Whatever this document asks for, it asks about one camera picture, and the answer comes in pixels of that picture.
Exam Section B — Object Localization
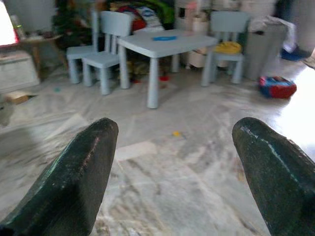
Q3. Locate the white round tower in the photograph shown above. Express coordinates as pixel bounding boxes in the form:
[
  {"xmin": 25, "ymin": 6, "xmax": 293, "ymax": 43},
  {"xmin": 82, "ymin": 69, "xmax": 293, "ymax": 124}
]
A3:
[{"xmin": 174, "ymin": 0, "xmax": 212, "ymax": 69}]

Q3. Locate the wooden side table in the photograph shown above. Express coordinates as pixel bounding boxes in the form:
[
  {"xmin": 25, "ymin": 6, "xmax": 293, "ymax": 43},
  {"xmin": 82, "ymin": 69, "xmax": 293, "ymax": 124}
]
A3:
[{"xmin": 14, "ymin": 34, "xmax": 67, "ymax": 74}]

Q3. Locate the flat cardboard box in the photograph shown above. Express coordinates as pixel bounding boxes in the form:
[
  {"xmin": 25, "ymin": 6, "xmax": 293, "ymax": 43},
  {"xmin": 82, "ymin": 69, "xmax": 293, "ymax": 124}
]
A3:
[{"xmin": 4, "ymin": 90, "xmax": 37, "ymax": 104}]

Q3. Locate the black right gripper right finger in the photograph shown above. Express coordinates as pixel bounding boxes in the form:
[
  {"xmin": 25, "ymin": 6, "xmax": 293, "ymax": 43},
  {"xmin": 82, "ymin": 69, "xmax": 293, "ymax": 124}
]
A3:
[{"xmin": 232, "ymin": 117, "xmax": 315, "ymax": 236}]

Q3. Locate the light blue child table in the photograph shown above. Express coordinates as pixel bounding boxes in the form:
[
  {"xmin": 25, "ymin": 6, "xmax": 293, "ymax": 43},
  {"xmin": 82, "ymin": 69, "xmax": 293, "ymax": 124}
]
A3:
[{"xmin": 117, "ymin": 29, "xmax": 219, "ymax": 110}]

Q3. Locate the grey bin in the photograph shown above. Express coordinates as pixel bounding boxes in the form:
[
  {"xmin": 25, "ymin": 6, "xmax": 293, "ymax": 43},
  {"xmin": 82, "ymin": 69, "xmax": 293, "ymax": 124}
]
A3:
[{"xmin": 243, "ymin": 23, "xmax": 288, "ymax": 81}]

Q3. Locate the blue cloth heap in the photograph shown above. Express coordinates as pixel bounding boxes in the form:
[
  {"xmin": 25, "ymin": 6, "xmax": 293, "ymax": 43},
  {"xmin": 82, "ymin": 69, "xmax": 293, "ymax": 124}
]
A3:
[{"xmin": 280, "ymin": 46, "xmax": 311, "ymax": 61}]

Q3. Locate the red and blue bag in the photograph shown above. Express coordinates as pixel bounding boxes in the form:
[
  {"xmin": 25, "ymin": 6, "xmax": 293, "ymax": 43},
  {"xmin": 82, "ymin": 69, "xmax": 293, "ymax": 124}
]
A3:
[{"xmin": 258, "ymin": 75, "xmax": 297, "ymax": 99}]

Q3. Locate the white storage box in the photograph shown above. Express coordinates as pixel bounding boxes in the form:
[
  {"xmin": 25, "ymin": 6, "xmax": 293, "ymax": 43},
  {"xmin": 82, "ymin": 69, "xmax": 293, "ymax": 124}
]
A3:
[{"xmin": 0, "ymin": 50, "xmax": 40, "ymax": 93}]

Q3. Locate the yellow cushion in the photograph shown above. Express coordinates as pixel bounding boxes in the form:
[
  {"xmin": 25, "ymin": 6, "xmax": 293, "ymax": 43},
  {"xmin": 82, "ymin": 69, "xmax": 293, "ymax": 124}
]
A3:
[{"xmin": 215, "ymin": 41, "xmax": 242, "ymax": 54}]

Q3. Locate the light blue child chair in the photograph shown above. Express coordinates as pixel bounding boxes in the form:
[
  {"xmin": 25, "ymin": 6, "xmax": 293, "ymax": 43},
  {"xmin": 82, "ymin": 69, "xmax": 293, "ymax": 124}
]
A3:
[
  {"xmin": 201, "ymin": 11, "xmax": 251, "ymax": 87},
  {"xmin": 82, "ymin": 11, "xmax": 133, "ymax": 96},
  {"xmin": 66, "ymin": 11, "xmax": 101, "ymax": 84}
]

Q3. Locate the flat blue item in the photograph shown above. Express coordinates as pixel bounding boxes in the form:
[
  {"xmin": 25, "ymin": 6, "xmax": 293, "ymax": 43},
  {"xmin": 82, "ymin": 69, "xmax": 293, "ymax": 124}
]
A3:
[{"xmin": 152, "ymin": 35, "xmax": 177, "ymax": 42}]

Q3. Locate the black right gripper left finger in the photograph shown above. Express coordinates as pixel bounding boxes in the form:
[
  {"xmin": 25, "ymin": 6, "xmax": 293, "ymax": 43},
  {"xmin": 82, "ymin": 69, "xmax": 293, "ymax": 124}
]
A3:
[{"xmin": 0, "ymin": 117, "xmax": 120, "ymax": 236}]

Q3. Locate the green artificial tree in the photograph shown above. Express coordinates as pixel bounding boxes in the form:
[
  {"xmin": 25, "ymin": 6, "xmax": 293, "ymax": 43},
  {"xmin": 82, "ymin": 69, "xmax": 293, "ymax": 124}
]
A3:
[{"xmin": 53, "ymin": 0, "xmax": 94, "ymax": 50}]

